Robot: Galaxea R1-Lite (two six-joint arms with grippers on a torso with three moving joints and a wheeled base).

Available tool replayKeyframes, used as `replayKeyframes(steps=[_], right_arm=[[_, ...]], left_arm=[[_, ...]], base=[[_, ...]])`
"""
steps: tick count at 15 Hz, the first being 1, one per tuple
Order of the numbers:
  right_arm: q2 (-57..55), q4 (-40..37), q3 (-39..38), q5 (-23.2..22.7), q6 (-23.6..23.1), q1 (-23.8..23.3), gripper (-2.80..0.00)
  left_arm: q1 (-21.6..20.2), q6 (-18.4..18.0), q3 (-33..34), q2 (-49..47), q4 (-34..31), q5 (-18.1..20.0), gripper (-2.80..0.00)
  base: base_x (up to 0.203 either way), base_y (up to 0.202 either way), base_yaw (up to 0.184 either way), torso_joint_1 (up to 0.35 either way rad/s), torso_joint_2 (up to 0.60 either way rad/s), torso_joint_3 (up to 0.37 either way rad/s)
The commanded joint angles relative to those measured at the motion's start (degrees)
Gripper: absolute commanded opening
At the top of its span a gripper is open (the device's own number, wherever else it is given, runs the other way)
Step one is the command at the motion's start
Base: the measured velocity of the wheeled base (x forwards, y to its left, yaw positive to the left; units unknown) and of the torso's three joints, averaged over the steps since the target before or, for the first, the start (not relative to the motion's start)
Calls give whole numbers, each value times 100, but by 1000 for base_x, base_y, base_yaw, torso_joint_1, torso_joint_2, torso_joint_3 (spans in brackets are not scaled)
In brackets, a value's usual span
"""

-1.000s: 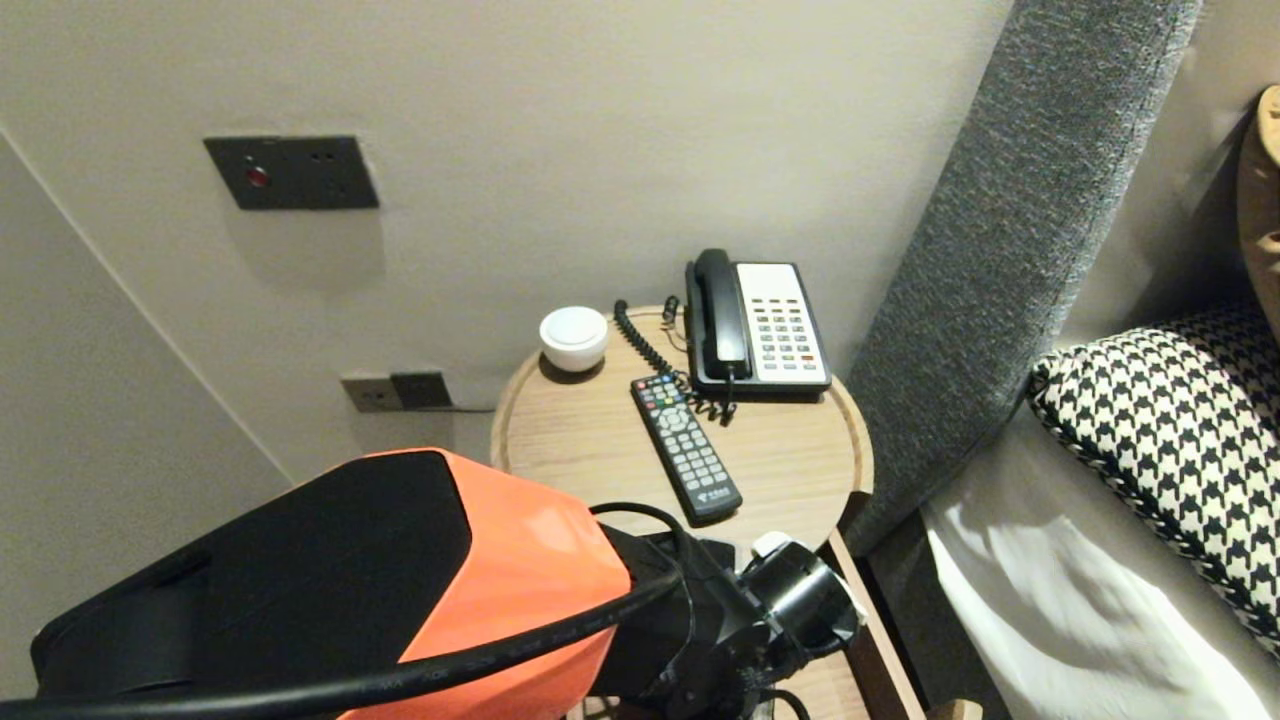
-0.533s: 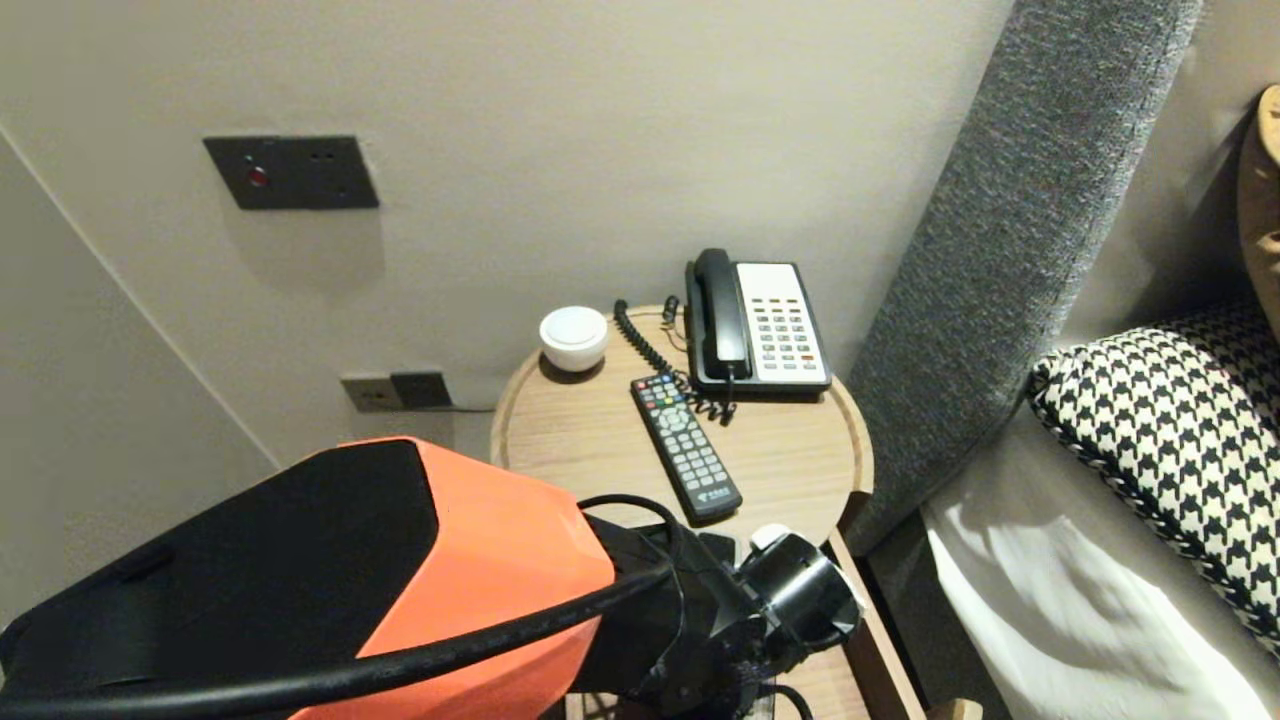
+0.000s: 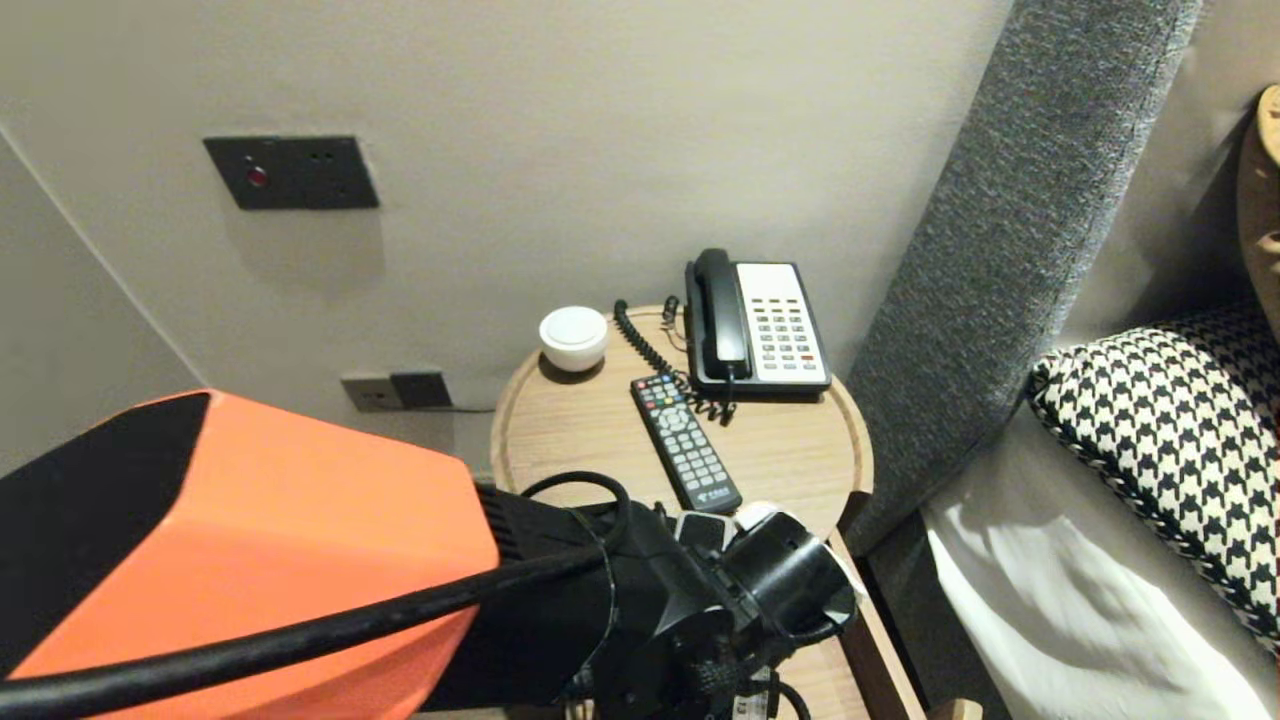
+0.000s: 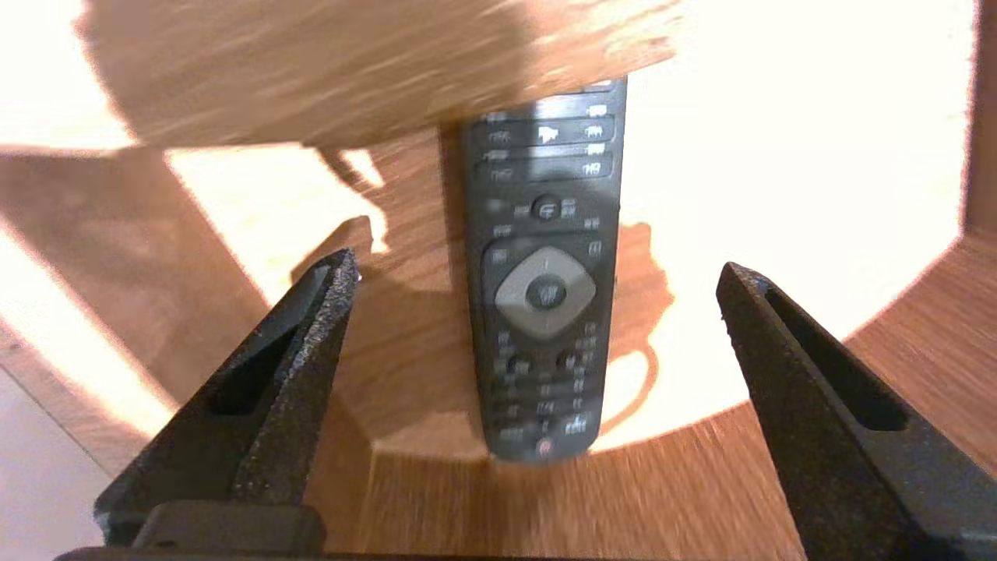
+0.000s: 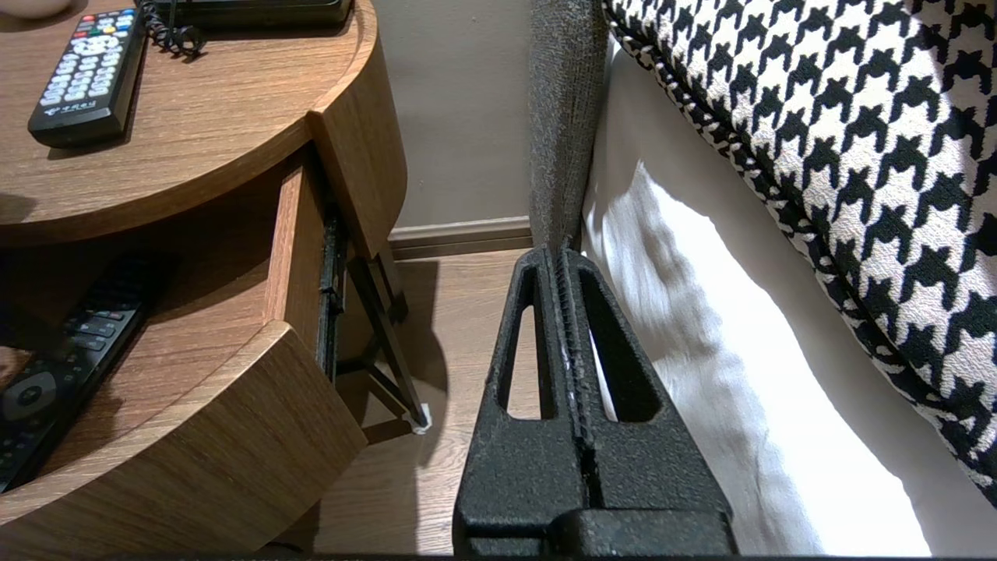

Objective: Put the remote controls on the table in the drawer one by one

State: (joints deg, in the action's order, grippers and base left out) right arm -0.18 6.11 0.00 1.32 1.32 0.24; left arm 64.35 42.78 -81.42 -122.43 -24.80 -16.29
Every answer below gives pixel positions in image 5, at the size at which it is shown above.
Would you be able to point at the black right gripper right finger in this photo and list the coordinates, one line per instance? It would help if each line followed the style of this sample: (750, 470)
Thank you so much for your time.
(646, 467)

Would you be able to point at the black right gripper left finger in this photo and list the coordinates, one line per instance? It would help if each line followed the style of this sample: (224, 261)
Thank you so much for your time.
(514, 475)

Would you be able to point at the black remote grey navigation pad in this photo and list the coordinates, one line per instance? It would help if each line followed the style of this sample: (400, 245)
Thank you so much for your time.
(70, 366)

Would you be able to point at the white bed sheet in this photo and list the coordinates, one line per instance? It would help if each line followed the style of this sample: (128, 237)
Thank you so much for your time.
(740, 389)

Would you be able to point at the grey baseboard strip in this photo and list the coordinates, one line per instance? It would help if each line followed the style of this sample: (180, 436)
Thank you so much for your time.
(459, 236)

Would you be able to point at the grey fabric headboard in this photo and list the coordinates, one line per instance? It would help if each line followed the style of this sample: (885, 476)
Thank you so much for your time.
(565, 117)

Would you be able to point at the black white houndstooth pillow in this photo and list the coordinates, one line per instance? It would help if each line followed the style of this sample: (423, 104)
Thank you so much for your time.
(841, 156)

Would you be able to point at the round wooden nightstand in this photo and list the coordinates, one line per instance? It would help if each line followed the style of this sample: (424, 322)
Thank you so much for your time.
(218, 101)

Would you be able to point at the black and white telephone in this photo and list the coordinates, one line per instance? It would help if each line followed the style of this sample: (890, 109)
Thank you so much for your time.
(257, 12)

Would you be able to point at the small white round device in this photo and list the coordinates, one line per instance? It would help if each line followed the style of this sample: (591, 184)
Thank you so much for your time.
(31, 6)

